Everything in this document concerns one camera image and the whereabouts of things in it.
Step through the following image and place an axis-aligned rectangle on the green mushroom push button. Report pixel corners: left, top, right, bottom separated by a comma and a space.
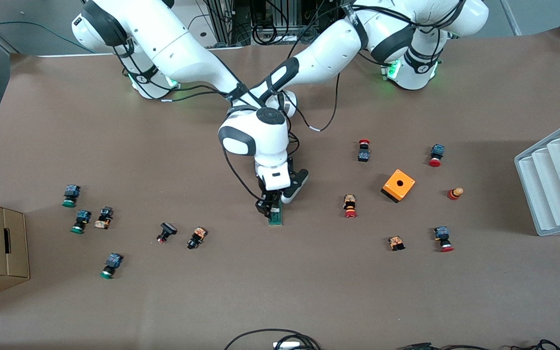
62, 184, 82, 209
99, 253, 124, 280
70, 210, 92, 235

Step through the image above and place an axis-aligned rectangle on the black looped cable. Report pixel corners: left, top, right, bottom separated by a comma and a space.
223, 329, 322, 350

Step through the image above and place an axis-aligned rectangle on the dark equipment rack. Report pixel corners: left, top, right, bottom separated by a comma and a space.
197, 0, 353, 47

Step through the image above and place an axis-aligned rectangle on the black cable with connector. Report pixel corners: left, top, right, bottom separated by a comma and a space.
397, 342, 480, 350

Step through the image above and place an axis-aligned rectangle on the red mushroom button orange block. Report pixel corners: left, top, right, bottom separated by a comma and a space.
342, 194, 358, 219

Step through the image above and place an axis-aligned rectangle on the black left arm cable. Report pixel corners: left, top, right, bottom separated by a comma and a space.
285, 70, 343, 133

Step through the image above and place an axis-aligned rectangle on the grey ridged tray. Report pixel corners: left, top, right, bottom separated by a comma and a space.
514, 115, 560, 237

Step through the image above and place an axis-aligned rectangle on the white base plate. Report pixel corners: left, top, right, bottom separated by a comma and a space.
163, 0, 246, 51

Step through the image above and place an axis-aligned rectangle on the black square push button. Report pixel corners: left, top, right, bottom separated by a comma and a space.
156, 222, 178, 244

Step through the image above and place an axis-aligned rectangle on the thin black cable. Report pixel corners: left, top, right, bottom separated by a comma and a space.
511, 339, 560, 350

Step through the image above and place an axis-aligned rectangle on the red mushroom button blue block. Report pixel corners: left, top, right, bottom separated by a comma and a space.
428, 144, 445, 168
433, 226, 455, 253

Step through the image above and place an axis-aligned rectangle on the black selector switch orange block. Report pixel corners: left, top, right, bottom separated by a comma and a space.
186, 226, 208, 250
94, 206, 114, 230

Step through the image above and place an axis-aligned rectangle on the orange button enclosure box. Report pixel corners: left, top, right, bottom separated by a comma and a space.
381, 169, 416, 204

